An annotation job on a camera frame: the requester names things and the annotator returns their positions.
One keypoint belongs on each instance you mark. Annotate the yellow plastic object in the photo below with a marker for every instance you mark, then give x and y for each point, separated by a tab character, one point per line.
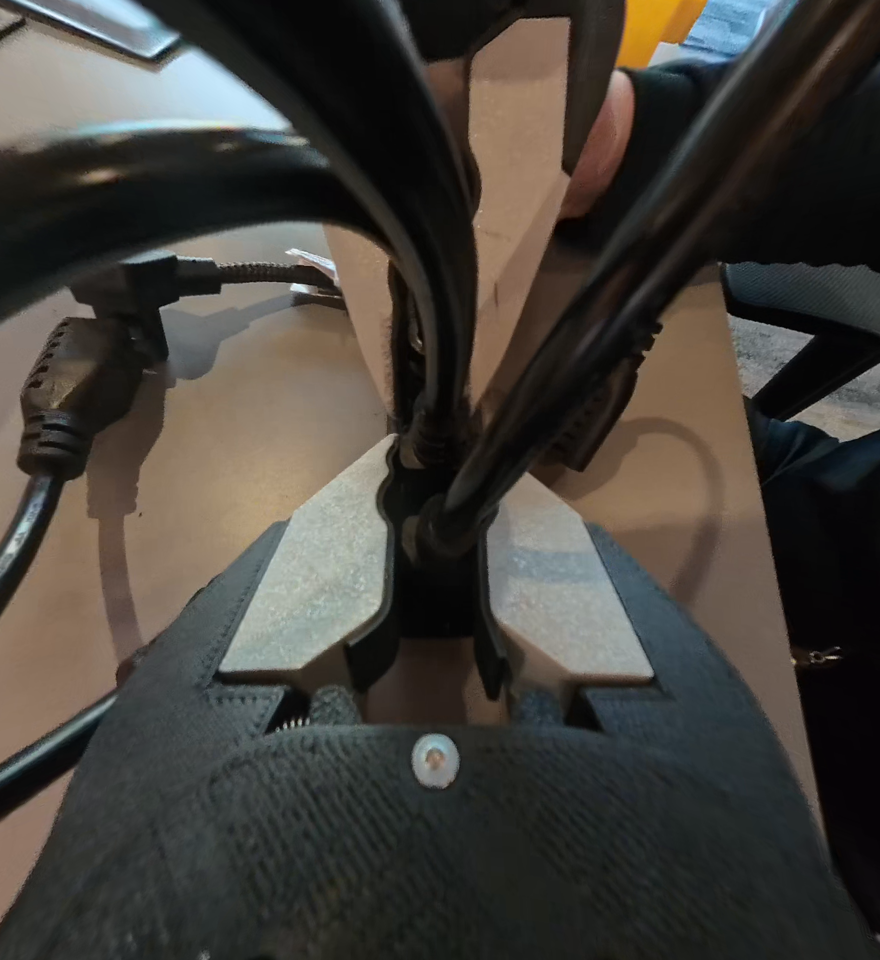
665	19

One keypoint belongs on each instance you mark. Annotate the person's dark clothing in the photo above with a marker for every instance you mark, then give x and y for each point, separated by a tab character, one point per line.
845	562

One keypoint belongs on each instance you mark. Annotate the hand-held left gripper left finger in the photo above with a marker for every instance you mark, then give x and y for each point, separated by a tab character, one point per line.
312	585

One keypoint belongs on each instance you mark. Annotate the flat dark panel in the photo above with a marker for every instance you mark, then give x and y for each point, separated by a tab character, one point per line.
109	26

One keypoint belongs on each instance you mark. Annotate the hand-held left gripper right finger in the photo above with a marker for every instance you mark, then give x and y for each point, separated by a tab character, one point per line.
567	600

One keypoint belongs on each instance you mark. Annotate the person's right hand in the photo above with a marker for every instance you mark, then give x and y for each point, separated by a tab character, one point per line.
605	165

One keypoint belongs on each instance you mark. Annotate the black office chair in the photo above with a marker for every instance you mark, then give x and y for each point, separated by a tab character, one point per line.
807	300

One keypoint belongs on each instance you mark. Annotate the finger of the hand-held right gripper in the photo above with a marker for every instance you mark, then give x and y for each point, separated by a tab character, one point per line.
361	300
518	187

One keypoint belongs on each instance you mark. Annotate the person's right forearm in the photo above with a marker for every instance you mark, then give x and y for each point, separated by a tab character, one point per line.
845	187

